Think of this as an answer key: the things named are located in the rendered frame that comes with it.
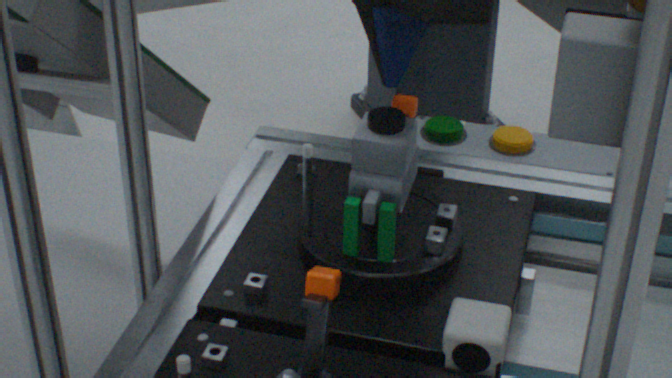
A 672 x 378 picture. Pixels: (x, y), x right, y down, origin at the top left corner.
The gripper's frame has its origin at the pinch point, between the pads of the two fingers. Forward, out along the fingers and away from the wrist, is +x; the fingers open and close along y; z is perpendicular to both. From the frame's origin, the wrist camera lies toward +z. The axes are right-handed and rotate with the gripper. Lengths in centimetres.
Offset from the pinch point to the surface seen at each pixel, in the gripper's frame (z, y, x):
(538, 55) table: 46, 41, 11
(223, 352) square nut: -18.3, -12.5, 19.5
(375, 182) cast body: -4.8, -7.8, 8.9
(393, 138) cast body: -3.7, -8.0, 5.3
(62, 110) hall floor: 19, 224, 73
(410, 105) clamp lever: 1.5, -1.2, 4.8
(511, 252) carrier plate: 8.1, -9.7, 15.3
